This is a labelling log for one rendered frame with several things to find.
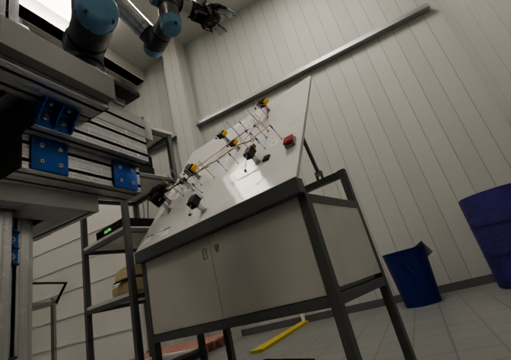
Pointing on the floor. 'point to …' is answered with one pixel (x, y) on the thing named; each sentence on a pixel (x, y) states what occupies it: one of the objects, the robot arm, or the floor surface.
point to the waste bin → (414, 275)
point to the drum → (492, 228)
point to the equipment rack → (134, 238)
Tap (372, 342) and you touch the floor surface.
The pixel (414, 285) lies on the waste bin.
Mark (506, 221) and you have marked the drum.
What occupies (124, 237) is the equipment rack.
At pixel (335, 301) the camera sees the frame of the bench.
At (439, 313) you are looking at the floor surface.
